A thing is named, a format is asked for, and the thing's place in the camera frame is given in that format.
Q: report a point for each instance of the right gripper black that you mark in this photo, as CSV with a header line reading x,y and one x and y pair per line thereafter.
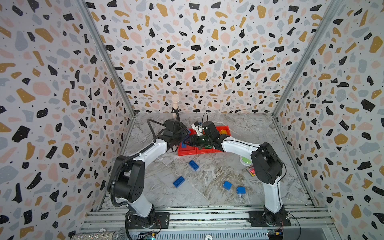
x,y
195,140

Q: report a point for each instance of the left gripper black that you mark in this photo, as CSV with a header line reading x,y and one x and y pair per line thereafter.
x,y
183,130

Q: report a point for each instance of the blue lego brick slanted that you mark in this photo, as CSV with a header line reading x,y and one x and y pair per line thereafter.
x,y
193,165

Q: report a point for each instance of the blue small lego brick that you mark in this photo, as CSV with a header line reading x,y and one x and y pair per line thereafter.
x,y
227,185

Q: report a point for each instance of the blue long lego brick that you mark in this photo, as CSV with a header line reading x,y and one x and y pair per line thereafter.
x,y
177,183

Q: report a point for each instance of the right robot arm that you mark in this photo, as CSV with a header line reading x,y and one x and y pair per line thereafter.
x,y
267,164

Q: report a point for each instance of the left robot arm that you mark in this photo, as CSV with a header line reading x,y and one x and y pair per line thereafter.
x,y
127,181

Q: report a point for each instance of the middle red bin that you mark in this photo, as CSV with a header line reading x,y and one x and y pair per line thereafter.
x,y
205,151

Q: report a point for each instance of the red bin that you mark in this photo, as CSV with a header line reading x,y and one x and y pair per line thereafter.
x,y
205,151
224,127
189,150

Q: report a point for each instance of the right red bin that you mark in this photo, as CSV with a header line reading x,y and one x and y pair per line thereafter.
x,y
224,127

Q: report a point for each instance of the left red bin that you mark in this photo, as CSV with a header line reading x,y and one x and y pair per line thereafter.
x,y
189,150

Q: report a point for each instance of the wooden peg on black stand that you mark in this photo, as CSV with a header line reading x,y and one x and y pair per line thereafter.
x,y
175,106

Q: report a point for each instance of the green push button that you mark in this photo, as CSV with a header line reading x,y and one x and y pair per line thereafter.
x,y
245,162

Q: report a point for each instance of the small colourful card box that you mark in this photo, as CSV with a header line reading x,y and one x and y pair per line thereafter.
x,y
251,171

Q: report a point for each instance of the blue lego brick right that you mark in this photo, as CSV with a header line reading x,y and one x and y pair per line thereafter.
x,y
241,190

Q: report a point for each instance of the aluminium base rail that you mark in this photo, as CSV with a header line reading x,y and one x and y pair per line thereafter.
x,y
244,223

